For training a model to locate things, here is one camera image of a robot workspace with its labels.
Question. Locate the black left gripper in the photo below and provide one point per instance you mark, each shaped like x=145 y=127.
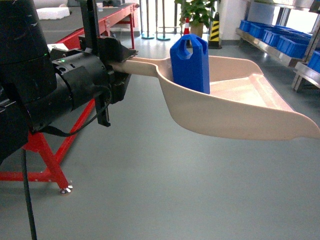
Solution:
x=89 y=75

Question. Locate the blue plastic part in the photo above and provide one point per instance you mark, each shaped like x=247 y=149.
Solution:
x=190 y=63

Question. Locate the beige plastic dustpan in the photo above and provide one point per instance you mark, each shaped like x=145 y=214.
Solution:
x=241 y=105

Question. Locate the steel shelf rack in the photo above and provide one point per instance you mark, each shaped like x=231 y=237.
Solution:
x=290 y=47

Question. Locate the white foam block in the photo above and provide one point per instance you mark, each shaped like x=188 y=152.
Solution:
x=53 y=13

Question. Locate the red white traffic cone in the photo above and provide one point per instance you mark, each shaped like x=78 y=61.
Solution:
x=186 y=27

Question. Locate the green potted plant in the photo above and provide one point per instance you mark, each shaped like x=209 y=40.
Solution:
x=199 y=13

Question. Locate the yellow black striped bollard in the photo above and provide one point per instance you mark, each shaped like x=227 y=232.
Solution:
x=214 y=34

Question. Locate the red table frame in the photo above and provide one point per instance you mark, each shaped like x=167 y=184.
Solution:
x=50 y=155

